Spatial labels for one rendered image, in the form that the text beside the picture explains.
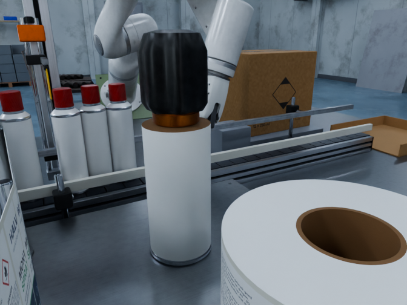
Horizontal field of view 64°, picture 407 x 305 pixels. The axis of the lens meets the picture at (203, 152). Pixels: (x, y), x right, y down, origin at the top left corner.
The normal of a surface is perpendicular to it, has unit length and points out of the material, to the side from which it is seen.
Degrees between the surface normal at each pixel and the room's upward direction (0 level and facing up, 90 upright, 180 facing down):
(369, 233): 90
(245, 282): 90
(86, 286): 0
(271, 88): 90
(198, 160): 90
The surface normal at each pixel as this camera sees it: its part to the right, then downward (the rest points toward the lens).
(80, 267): -0.01, -0.94
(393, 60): -0.90, 0.02
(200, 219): 0.63, 0.25
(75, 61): 0.42, 0.30
